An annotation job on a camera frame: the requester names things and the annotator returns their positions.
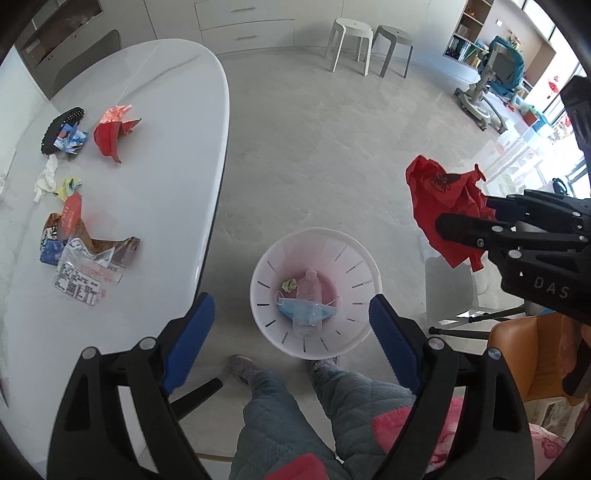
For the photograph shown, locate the white crumpled tissue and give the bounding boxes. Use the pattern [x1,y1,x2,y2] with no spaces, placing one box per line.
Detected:
[33,154,60,204]

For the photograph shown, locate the pink crumpled paper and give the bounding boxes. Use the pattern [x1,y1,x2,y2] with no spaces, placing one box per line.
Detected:
[100,104,134,124]

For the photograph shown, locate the white drawer cabinet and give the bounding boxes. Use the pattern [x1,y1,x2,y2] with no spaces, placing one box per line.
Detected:
[194,0,342,56]

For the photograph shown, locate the blue face mask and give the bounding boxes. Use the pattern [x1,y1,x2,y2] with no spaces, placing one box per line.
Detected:
[276,295,342,321]

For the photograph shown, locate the black tripod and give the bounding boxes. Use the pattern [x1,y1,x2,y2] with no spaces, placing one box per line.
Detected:
[428,305,527,342]

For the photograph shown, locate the yellow and blue crumpled wrapper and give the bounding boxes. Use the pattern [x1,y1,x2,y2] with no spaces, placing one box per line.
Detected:
[54,175,84,200]

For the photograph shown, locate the orange chair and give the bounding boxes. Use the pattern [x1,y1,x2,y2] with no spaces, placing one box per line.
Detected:
[487,314,591,407]

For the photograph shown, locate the red folded wrapper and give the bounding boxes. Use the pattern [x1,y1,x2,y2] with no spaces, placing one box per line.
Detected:
[93,117,142,164]

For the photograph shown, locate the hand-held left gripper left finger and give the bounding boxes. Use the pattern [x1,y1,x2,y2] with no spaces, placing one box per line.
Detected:
[46,292,218,480]

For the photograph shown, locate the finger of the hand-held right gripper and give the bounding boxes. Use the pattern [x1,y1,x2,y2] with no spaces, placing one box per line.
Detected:
[484,188,591,232]
[435,211,585,266]

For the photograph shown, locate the clear plastic bottle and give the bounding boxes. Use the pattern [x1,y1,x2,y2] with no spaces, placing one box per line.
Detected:
[292,269,324,337]

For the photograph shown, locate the grey slipper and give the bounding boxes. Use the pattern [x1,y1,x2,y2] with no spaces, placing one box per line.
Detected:
[309,356,342,379]
[231,354,260,385]

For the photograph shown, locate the black studded mat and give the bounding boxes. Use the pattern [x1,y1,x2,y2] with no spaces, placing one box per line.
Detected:
[34,106,87,158]

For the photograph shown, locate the clear labelled plastic bag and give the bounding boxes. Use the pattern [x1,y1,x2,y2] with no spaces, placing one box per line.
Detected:
[54,237,125,306]

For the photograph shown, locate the red plastic bag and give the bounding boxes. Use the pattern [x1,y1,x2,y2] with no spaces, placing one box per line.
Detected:
[405,154,499,273]

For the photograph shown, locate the grey quilted trousers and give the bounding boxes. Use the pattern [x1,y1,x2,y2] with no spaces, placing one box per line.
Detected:
[229,362,416,480]

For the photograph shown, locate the blue and white packet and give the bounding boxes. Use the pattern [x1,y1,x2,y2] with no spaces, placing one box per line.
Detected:
[40,239,65,267]

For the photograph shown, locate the white plastic stool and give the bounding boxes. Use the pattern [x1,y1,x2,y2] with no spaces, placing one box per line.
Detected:
[327,17,374,77]

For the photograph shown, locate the grey plastic stool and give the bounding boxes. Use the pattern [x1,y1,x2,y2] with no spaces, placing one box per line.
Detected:
[370,24,413,78]

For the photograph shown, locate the wooden bookshelf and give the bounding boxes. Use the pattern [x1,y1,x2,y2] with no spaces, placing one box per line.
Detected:
[445,0,497,70]

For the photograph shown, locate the person's left forearm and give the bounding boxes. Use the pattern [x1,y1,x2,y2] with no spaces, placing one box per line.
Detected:
[276,453,326,480]

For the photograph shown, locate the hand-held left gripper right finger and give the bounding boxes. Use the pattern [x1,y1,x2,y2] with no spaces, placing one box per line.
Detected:
[368,293,539,480]

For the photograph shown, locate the pink fleece robe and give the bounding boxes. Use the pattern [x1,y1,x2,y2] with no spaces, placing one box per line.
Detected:
[369,394,583,480]

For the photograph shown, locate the white waste basket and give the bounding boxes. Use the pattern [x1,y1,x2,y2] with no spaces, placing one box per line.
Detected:
[249,227,384,361]

